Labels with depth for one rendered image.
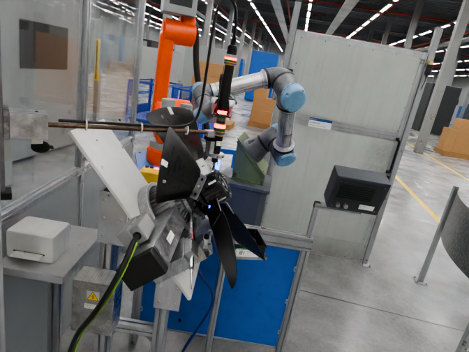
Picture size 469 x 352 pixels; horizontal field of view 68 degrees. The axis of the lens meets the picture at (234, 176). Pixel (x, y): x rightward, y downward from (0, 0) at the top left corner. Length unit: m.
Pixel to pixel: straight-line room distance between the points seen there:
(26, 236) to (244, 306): 1.20
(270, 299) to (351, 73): 2.00
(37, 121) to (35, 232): 0.47
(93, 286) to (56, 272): 0.13
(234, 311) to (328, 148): 1.75
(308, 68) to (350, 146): 0.78
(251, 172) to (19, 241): 1.20
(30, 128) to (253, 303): 1.47
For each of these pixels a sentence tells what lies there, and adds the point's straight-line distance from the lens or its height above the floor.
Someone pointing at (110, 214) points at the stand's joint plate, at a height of 1.07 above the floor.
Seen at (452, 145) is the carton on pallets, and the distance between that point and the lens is 13.55.
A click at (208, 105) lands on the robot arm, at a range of 1.56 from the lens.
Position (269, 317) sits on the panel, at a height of 0.32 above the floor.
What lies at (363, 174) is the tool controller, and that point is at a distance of 1.80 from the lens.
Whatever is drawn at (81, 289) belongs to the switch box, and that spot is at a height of 0.80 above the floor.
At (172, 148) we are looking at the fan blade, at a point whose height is 1.38.
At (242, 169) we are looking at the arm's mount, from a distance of 2.04.
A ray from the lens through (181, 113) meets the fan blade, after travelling 1.38.
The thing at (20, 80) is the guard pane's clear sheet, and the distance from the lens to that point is 1.49.
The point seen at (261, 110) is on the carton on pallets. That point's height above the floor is 0.50.
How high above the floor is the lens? 1.64
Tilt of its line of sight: 17 degrees down
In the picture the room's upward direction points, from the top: 10 degrees clockwise
